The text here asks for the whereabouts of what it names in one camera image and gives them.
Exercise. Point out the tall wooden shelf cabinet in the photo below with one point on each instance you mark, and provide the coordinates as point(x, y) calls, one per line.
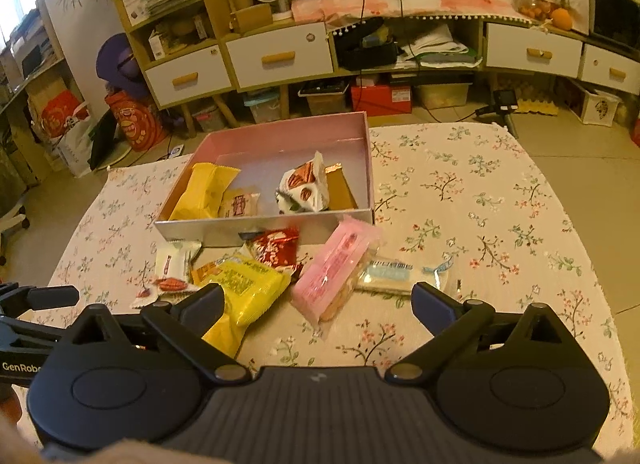
point(181, 49)

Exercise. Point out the purple plush toy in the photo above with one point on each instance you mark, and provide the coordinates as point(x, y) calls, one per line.
point(117, 66)

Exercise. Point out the white pecan snack pack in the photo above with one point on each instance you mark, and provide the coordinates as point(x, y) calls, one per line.
point(171, 277)

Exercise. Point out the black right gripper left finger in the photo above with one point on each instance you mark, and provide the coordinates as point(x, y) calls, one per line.
point(163, 344)

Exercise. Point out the black tripod camera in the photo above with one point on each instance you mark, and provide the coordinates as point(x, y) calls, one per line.
point(504, 104)

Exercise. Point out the long yellow snack pack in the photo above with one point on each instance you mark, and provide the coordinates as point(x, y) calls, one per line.
point(206, 186)

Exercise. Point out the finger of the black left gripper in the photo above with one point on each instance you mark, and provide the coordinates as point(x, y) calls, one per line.
point(17, 299)

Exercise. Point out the red cardboard box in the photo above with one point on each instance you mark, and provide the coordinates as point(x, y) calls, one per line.
point(381, 100)

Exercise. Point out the white red nut pack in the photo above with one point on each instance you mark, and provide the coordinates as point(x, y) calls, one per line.
point(304, 189)

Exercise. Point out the orange printed bag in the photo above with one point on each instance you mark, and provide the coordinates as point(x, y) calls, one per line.
point(138, 118)

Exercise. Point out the clear blue label pack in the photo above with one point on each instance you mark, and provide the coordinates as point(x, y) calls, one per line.
point(388, 276)

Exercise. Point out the oranges in glass bowl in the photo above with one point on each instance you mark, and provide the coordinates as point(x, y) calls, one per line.
point(554, 12)

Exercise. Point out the small gold snack pack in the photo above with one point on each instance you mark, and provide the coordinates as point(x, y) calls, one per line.
point(340, 195)

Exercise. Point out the pink snack pack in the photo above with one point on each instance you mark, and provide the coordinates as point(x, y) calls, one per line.
point(328, 280)

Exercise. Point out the clear brown biscuit pack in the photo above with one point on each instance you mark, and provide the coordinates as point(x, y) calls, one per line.
point(239, 202)

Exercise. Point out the pink cloth runner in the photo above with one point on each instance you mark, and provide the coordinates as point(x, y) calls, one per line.
point(334, 11)

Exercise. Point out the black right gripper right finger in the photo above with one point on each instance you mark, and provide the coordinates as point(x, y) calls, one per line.
point(473, 335)

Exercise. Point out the long wooden tv stand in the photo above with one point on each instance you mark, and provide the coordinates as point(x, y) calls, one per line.
point(517, 44)

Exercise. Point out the red white candy pack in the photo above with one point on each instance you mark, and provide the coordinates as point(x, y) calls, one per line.
point(276, 249)

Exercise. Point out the yellow crinkled snack bag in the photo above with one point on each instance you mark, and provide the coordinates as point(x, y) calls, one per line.
point(250, 289)

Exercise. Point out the wooden drawer cabinet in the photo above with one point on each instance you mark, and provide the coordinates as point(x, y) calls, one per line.
point(267, 53)

